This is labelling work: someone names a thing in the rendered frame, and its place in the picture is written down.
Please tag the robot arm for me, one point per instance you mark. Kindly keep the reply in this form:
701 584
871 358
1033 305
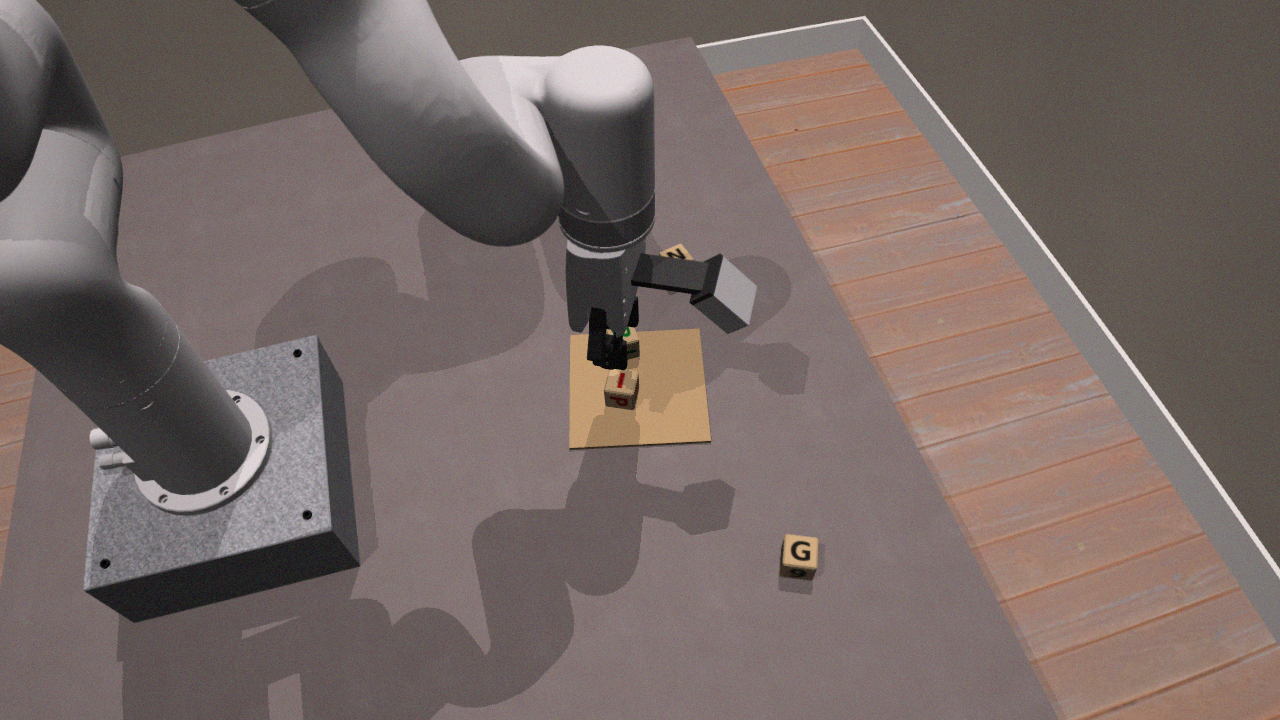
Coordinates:
387 71

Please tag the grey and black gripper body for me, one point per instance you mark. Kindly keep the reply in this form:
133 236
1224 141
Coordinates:
600 277

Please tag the tan flat mat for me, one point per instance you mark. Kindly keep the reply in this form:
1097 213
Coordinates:
671 406

